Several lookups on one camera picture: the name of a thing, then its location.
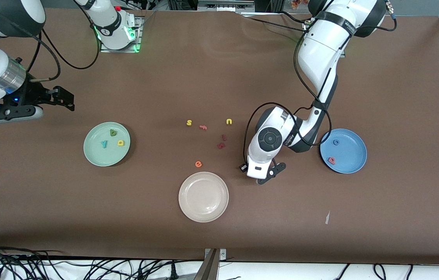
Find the green plate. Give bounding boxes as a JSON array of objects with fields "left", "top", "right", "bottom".
[{"left": 83, "top": 122, "right": 131, "bottom": 167}]

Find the blue plate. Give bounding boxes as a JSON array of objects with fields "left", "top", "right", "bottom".
[{"left": 320, "top": 128, "right": 368, "bottom": 174}]

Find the beige plate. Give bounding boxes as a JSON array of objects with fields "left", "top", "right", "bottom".
[{"left": 178, "top": 171, "right": 229, "bottom": 223}]

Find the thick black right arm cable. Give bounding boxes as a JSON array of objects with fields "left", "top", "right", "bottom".
[{"left": 27, "top": 33, "right": 62, "bottom": 83}]

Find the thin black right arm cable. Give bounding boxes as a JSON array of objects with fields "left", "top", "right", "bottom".
[{"left": 40, "top": 0, "right": 101, "bottom": 70}]

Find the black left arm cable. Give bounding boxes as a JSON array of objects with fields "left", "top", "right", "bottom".
[{"left": 242, "top": 0, "right": 333, "bottom": 166}]

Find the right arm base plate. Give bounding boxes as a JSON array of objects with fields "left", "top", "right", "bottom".
[{"left": 100, "top": 16, "right": 143, "bottom": 53}]

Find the metal table bracket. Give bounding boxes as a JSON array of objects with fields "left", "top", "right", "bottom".
[{"left": 193, "top": 248, "right": 227, "bottom": 280}]

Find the black looped floor cable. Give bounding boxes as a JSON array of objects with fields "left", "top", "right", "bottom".
[{"left": 373, "top": 263, "right": 388, "bottom": 280}]

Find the thin black table cable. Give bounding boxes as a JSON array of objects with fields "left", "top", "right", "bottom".
[{"left": 249, "top": 17, "right": 307, "bottom": 33}]

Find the black cable tangle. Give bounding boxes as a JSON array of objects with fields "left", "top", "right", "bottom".
[{"left": 0, "top": 239, "right": 204, "bottom": 280}]

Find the metal frame rail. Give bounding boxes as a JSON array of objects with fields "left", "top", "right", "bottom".
[{"left": 197, "top": 0, "right": 256, "bottom": 12}]

